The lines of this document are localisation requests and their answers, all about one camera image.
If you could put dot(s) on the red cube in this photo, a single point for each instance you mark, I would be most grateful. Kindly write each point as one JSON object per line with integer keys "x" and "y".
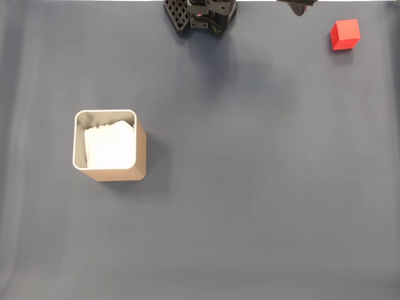
{"x": 345, "y": 34}

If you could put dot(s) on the tan square box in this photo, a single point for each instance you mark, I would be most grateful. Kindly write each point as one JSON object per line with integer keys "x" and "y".
{"x": 118, "y": 175}

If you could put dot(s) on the dark grey mat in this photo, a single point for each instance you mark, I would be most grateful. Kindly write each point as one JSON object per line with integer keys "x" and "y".
{"x": 250, "y": 187}

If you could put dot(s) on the white tissue paper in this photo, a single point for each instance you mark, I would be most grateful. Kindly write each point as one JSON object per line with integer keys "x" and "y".
{"x": 109, "y": 147}

